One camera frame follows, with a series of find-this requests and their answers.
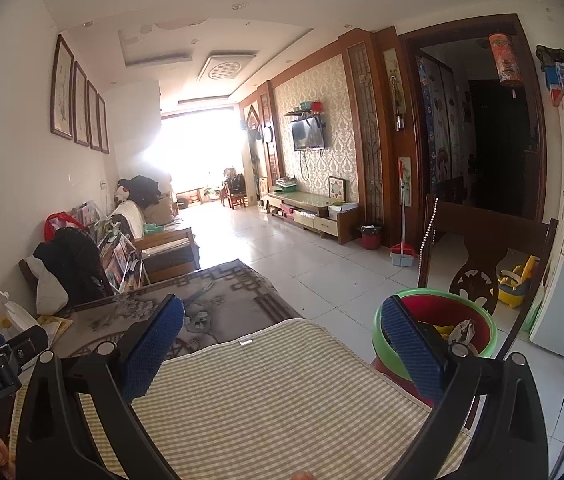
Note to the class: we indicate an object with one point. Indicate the red hanging lantern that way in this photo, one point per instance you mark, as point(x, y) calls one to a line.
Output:
point(506, 60)

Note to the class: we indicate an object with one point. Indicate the person's left hand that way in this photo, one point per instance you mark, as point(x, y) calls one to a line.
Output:
point(1, 452)

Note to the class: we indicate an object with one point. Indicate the dark wooden chair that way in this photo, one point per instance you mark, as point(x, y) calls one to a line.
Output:
point(487, 230)

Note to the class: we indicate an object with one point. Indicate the white jacket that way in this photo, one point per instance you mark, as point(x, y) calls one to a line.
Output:
point(49, 285)

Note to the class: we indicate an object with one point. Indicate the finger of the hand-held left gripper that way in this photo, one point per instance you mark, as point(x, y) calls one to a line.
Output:
point(29, 344)

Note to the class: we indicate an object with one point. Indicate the grey patterned table cover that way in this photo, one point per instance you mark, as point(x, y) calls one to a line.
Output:
point(222, 300)

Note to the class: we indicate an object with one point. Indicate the shelf above television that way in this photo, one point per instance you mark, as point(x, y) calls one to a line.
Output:
point(304, 110)

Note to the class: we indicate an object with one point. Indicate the wooden sofa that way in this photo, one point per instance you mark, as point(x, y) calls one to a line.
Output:
point(172, 245)

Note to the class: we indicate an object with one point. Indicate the yellow plastic toy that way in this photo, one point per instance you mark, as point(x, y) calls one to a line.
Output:
point(517, 285)

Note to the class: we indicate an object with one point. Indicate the clear magazine rack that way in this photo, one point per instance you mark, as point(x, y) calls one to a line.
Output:
point(122, 260)

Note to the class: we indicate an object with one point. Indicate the red bag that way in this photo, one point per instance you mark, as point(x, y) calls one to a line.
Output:
point(59, 222)

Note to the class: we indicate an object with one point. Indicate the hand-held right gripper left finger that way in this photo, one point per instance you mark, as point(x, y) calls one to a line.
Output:
point(152, 350)

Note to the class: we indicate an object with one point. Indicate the diamond wall ornament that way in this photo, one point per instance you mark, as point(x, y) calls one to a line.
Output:
point(253, 120)

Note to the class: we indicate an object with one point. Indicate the yellow book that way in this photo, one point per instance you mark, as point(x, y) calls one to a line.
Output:
point(57, 325)

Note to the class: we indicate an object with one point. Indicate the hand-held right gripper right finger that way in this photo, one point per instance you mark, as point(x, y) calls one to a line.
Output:
point(412, 350)

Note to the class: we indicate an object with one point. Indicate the wall television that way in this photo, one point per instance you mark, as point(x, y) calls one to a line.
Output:
point(308, 135)

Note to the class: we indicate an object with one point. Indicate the black clothes pile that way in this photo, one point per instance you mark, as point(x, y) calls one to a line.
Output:
point(142, 187)

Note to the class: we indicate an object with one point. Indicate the striped beige table mat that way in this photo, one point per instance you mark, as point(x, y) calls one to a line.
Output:
point(262, 400)

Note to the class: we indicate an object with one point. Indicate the wooden dining chair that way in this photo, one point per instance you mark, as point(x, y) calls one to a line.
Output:
point(234, 195)

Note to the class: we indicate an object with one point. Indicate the black coat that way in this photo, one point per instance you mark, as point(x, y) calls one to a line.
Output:
point(72, 260)

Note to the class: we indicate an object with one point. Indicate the person's right hand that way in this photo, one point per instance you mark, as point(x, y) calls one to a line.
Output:
point(303, 476)

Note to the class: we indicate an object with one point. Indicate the printed door curtain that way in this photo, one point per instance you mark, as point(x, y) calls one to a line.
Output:
point(437, 125)

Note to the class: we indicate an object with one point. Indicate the framed star picture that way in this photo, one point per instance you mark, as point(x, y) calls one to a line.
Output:
point(337, 189)

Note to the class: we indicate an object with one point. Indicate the red bin with green rim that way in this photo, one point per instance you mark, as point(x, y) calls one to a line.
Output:
point(427, 305)

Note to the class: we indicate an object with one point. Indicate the wooden television cabinet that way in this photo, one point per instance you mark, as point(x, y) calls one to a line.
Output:
point(312, 210)

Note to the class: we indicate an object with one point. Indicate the dustpan with broom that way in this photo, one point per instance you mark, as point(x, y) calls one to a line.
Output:
point(403, 255)

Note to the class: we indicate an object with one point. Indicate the long framed wall picture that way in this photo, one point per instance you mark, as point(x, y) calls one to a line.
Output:
point(394, 90)

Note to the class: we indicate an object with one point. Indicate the red trash can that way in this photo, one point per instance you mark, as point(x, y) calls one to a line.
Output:
point(371, 237)

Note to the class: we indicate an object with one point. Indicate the square ceiling light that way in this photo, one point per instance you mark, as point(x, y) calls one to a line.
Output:
point(227, 66)

